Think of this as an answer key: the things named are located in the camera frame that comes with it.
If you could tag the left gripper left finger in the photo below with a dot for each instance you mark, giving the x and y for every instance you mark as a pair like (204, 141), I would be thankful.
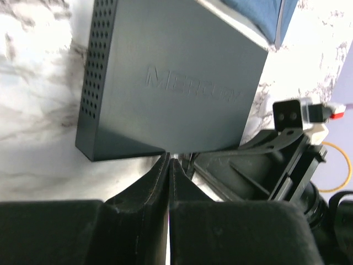
(129, 228)

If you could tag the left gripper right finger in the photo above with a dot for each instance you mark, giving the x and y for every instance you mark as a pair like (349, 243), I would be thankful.
(203, 231)

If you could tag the blue cloth placemat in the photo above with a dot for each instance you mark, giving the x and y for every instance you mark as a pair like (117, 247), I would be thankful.
(271, 17)

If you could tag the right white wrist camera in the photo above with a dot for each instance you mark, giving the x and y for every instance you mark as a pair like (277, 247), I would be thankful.
(303, 116)

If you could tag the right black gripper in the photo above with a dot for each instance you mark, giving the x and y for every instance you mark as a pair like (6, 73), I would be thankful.
(279, 166)

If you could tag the black network switch box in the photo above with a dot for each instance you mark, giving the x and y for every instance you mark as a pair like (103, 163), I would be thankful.
(175, 76)

